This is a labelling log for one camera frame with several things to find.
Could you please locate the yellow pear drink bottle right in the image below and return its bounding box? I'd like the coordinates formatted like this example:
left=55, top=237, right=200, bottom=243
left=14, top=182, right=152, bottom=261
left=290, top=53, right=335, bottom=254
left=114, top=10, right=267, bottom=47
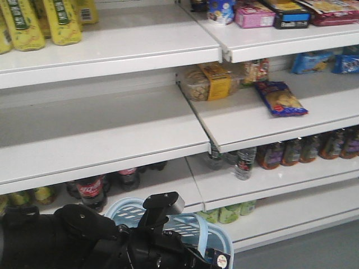
left=75, top=0, right=99, bottom=25

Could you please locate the clear cookie tub yellow label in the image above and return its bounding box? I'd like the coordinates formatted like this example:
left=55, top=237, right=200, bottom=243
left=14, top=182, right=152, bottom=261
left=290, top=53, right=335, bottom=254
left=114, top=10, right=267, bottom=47
left=178, top=62, right=244, bottom=101

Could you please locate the yellow pear drink bottle middle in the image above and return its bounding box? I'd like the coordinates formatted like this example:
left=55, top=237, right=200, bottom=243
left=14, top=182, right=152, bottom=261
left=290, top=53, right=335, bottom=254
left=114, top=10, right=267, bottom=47
left=43, top=0, right=82, bottom=46

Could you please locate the pink snack box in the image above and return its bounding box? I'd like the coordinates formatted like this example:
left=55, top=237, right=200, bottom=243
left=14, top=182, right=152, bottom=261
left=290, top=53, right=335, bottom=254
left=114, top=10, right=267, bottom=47
left=235, top=1, right=275, bottom=29

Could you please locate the light blue plastic basket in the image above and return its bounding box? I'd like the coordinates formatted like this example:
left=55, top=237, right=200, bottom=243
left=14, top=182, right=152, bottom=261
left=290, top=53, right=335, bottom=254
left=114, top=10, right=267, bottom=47
left=104, top=197, right=234, bottom=268

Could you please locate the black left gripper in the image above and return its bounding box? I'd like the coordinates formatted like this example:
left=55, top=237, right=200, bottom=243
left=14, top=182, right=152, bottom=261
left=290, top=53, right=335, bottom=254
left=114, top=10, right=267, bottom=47
left=119, top=229, right=216, bottom=268

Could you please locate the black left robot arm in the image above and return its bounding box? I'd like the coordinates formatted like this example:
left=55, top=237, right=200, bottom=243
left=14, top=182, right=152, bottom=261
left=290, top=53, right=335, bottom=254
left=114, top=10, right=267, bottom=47
left=1, top=204, right=212, bottom=268

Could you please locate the blue chips bag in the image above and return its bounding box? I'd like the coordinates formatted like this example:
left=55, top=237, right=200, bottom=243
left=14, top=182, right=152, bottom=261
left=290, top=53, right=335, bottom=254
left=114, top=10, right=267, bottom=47
left=254, top=81, right=309, bottom=117

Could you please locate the yellow pear drink bottle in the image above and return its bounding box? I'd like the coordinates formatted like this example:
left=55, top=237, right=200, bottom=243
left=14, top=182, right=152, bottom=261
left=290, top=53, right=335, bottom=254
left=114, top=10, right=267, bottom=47
left=75, top=0, right=99, bottom=25
left=1, top=0, right=45, bottom=52
left=43, top=0, right=82, bottom=46

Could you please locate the yellow pear drink bottle left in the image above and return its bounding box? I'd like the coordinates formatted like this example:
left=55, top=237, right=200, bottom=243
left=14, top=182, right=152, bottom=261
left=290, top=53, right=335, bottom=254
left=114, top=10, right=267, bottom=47
left=1, top=0, right=45, bottom=52

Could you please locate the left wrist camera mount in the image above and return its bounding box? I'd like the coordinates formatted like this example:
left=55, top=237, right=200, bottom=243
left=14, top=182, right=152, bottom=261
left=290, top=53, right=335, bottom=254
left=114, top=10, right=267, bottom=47
left=137, top=191, right=185, bottom=234

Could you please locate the white supermarket shelf unit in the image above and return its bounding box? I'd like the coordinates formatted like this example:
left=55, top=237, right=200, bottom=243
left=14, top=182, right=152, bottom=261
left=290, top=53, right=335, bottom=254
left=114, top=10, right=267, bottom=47
left=1, top=1, right=358, bottom=252

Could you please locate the blue cookie box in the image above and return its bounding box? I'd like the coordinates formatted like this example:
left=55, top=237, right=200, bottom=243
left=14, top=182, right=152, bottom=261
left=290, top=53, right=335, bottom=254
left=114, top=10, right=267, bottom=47
left=205, top=248, right=231, bottom=269

